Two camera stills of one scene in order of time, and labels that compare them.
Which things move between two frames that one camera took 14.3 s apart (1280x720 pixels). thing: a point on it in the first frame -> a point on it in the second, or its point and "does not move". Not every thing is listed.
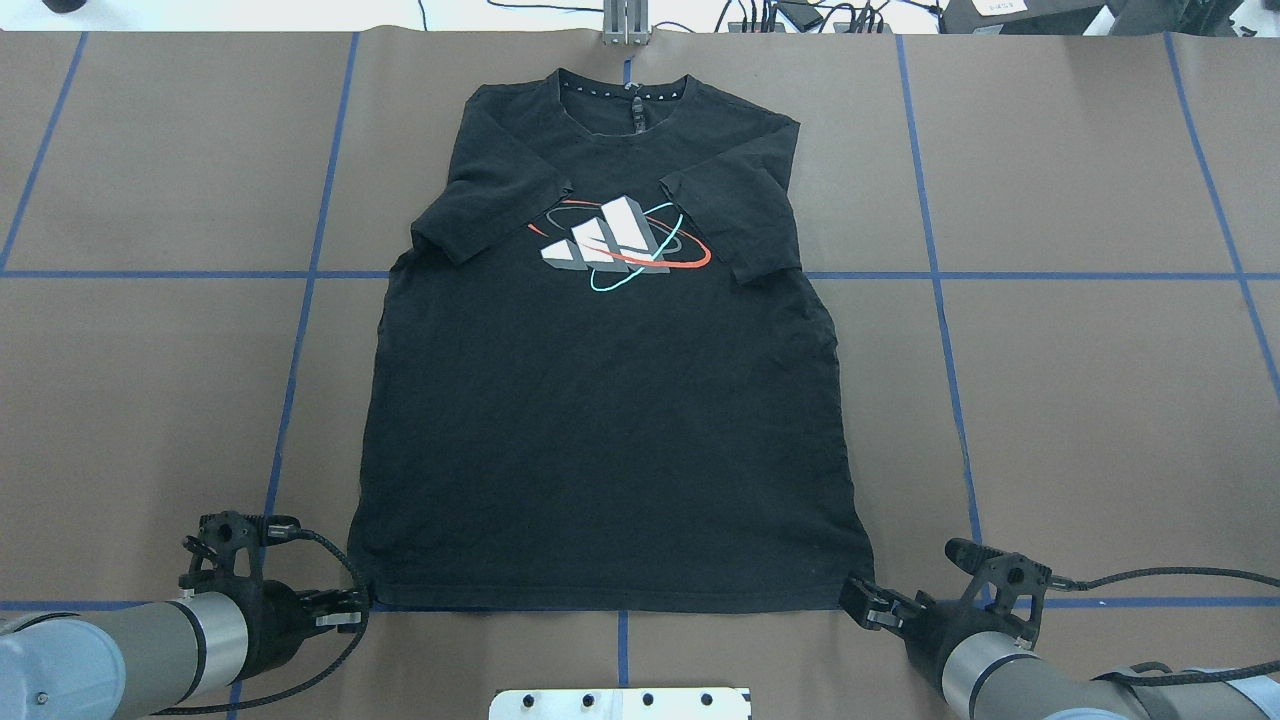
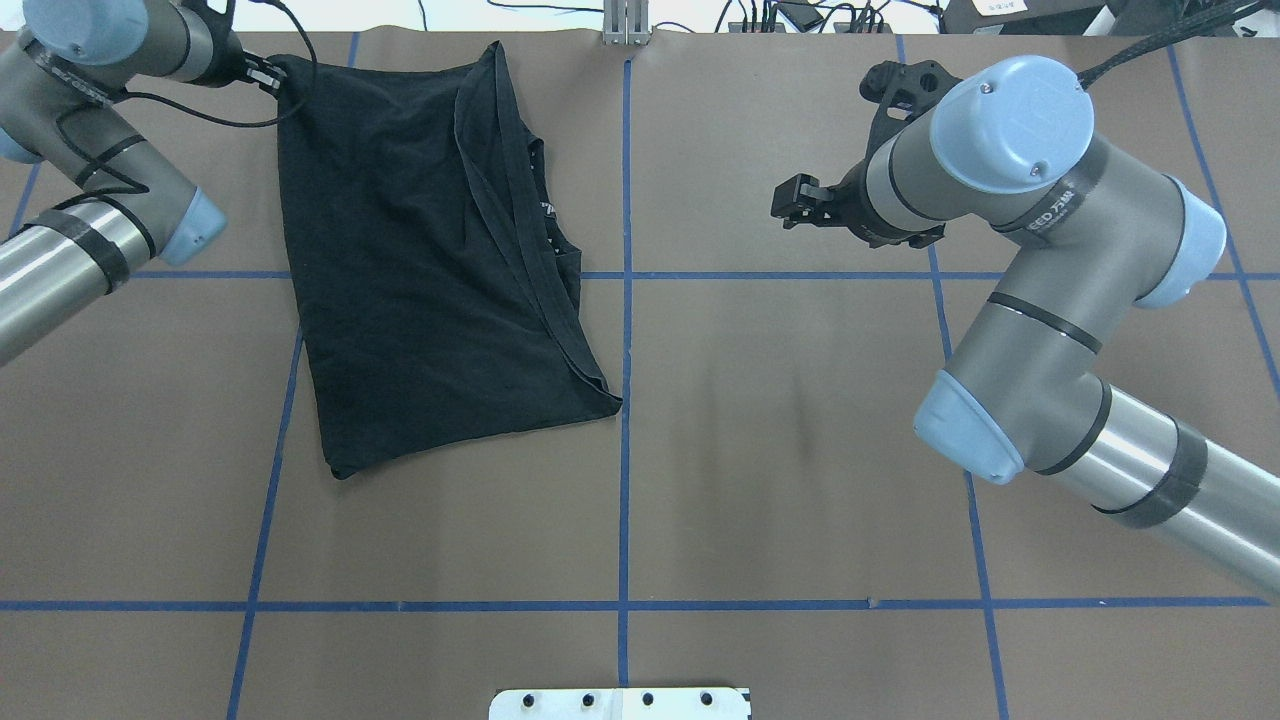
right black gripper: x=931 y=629 -> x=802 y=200
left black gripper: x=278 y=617 -> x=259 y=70
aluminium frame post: x=626 y=22 does not move
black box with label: x=1019 y=17 does not move
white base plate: x=620 y=704 does not move
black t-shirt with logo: x=601 y=383 -> x=440 y=298
